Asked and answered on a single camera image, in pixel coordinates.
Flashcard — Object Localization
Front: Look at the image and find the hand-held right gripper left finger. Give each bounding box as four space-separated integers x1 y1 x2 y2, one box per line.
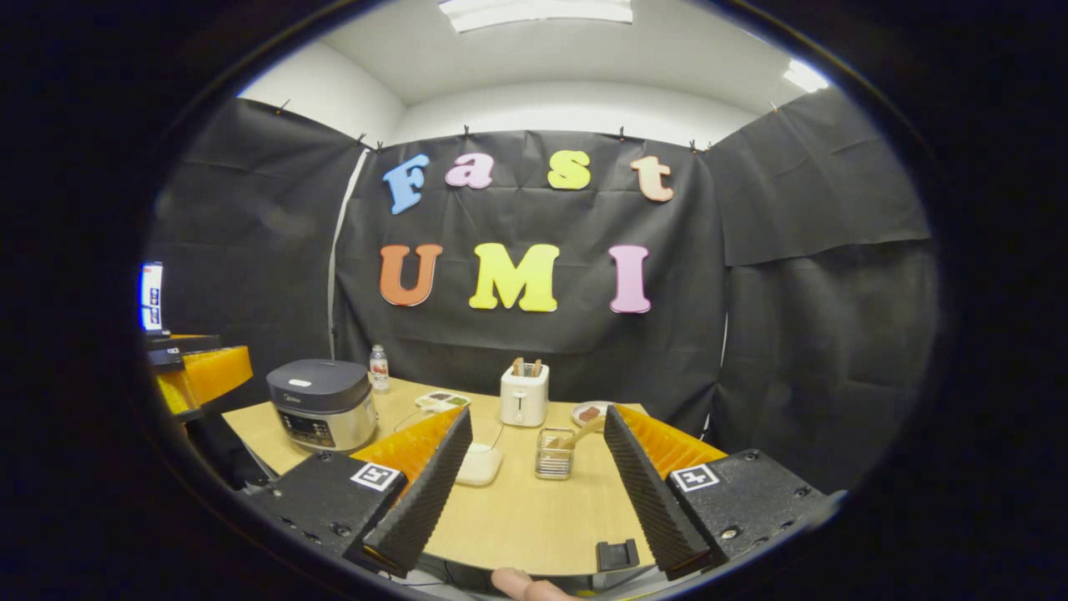
242 407 473 577

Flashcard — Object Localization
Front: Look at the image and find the wooden spoon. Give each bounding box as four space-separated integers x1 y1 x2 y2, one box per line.
547 415 607 452

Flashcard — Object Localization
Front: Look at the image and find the large ceiling light panel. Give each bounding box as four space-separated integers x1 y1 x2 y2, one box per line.
438 0 635 34

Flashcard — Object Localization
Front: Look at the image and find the small ceiling light panel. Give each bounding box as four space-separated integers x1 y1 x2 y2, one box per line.
783 58 831 94

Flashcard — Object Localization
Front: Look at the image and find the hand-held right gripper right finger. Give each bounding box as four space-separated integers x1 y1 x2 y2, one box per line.
602 404 835 579

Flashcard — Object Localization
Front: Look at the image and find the black backdrop cloth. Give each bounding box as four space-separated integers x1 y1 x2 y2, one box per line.
146 88 940 493

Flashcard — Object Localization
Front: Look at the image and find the white printed sign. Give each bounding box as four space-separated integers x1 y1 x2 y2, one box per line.
139 261 165 332

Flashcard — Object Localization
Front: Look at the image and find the clear container of rice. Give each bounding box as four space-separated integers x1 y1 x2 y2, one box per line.
392 409 505 487

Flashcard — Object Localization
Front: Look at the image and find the metal wire chopstick holder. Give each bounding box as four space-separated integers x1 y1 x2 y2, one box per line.
535 427 577 481

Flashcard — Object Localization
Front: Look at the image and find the black table clamp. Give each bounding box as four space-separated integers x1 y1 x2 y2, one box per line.
596 538 641 573

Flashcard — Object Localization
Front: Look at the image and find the silver rice cooker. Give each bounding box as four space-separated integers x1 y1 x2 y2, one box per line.
266 359 378 453

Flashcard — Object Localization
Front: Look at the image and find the white toaster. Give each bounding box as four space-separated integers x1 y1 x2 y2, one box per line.
500 362 551 428

